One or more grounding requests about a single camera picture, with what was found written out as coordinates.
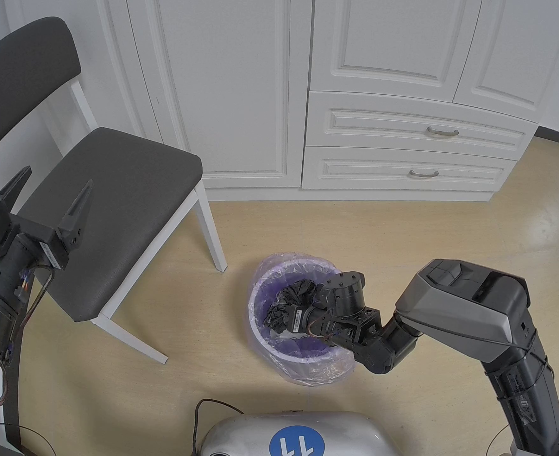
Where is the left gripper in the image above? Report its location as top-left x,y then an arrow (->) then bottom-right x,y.
0,165 -> 94,295

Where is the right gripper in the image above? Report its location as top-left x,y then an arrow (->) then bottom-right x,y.
286,303 -> 338,340

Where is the black plastic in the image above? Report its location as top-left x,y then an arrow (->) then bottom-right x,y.
262,280 -> 329,337

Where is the purple plastic bag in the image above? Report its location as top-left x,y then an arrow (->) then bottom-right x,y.
246,252 -> 364,388

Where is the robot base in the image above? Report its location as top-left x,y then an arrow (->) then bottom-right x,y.
203,411 -> 400,456

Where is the white trash bin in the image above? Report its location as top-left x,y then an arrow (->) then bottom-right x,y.
248,262 -> 359,384

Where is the white chair with grey seat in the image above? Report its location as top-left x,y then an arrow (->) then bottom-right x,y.
0,16 -> 228,365

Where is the white wardrobe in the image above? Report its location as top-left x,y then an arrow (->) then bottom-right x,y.
2,0 -> 559,203

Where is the black cable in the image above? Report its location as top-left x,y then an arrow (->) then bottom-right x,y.
192,398 -> 245,456

